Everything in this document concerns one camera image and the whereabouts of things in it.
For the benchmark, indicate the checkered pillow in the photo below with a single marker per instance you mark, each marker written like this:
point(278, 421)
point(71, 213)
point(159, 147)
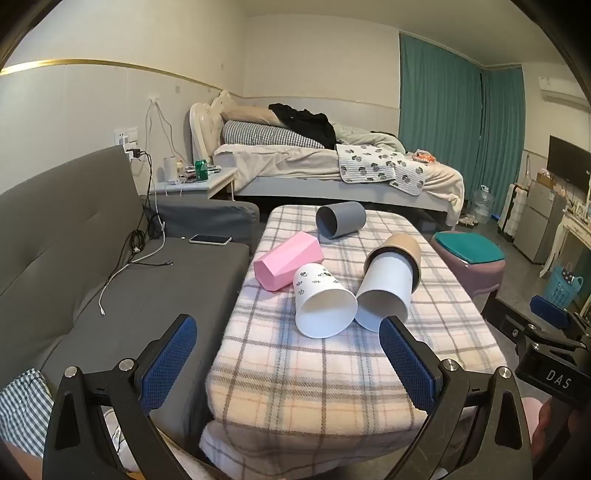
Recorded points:
point(263, 134)

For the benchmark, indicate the black television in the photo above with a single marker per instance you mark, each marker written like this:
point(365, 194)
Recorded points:
point(570, 164)

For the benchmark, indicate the teal curtain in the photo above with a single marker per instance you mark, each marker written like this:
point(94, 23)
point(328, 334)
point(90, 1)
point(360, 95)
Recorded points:
point(438, 115)

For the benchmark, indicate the plaid covered table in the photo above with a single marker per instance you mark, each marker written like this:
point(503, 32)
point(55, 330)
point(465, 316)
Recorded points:
point(295, 378)

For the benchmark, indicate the grey sofa cushion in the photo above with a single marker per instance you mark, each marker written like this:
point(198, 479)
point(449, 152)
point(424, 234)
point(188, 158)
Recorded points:
point(207, 214)

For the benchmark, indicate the grey cup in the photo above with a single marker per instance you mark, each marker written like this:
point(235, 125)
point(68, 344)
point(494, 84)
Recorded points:
point(346, 217)

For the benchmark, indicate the purple stool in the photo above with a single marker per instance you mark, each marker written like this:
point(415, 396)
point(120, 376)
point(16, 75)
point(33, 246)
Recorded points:
point(475, 279)

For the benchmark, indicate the blue checkered clothing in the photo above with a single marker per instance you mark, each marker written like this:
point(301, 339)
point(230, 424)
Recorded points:
point(23, 406)

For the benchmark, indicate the pink faceted cup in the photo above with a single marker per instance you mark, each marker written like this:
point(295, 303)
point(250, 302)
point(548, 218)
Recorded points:
point(286, 258)

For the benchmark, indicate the bed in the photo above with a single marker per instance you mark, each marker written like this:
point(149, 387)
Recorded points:
point(286, 166)

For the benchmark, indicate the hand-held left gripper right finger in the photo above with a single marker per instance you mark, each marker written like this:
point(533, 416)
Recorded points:
point(406, 364)

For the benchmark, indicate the patterned white mat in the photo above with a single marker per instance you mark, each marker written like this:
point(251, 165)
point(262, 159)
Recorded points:
point(369, 164)

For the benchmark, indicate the grey sofa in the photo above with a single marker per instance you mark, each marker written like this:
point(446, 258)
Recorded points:
point(60, 221)

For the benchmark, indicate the person's right hand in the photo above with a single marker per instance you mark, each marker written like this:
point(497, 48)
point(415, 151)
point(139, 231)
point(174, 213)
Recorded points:
point(551, 429)

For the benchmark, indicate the blue plastic basket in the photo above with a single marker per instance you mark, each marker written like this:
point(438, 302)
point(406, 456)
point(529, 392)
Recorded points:
point(561, 288)

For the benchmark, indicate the orange packet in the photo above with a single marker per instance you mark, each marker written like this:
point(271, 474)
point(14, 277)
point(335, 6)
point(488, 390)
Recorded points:
point(425, 157)

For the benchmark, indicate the white printed cup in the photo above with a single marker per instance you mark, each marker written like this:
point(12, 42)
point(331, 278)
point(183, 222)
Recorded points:
point(318, 300)

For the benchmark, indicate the black charger plug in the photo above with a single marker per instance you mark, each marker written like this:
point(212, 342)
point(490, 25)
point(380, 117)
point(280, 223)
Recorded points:
point(134, 153)

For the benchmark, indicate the beige pillow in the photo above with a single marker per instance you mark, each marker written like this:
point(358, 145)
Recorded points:
point(249, 115)

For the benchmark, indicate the white tufted headboard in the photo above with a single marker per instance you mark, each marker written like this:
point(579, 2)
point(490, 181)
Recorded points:
point(203, 129)

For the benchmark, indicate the clear water jug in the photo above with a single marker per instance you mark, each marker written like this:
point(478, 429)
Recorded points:
point(483, 206)

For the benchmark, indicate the wall power outlet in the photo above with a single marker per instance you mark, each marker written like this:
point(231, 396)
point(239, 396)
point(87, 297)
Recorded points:
point(125, 136)

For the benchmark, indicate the green can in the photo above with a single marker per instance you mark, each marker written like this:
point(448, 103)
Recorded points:
point(201, 171)

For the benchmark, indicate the grey small fridge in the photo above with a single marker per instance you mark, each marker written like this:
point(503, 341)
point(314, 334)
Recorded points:
point(538, 221)

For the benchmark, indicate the white bottle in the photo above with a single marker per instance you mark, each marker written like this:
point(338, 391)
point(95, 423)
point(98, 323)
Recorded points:
point(170, 170)

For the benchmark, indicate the pale green quilt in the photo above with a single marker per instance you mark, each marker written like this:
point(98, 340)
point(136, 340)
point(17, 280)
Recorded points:
point(369, 138)

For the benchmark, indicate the tan cup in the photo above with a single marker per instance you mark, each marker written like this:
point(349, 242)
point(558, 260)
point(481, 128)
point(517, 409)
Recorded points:
point(406, 243)

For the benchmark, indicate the white nightstand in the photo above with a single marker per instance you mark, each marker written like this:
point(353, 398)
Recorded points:
point(217, 181)

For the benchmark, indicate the smartphone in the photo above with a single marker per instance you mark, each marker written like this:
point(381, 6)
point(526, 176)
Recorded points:
point(210, 239)

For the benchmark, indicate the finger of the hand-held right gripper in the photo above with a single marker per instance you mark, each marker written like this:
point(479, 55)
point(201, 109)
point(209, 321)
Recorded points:
point(549, 305)
point(510, 321)

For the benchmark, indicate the white ornate table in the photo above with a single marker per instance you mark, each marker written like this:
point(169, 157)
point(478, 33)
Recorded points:
point(572, 230)

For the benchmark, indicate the plain white cup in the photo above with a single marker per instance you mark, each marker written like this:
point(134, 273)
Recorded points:
point(385, 286)

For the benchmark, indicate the black clothing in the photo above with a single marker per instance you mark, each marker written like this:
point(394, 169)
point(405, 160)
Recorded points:
point(309, 122)

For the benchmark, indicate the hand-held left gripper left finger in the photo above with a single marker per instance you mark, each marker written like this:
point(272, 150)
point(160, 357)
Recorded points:
point(168, 364)

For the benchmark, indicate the white air conditioner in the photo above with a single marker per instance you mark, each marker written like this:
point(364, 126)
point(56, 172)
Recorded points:
point(561, 90)

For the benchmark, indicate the teal seat cushion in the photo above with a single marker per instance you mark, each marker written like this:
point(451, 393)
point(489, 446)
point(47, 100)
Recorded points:
point(468, 247)

